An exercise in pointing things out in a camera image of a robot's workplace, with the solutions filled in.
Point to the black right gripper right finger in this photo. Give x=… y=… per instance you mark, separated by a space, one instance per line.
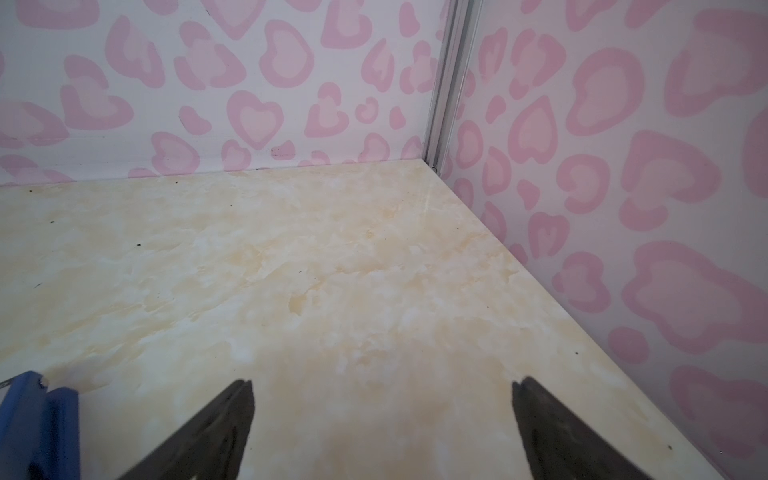
x=560 y=445

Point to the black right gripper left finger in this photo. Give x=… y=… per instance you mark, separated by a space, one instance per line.
x=211 y=445

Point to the aluminium corner post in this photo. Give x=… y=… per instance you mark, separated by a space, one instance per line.
x=453 y=63

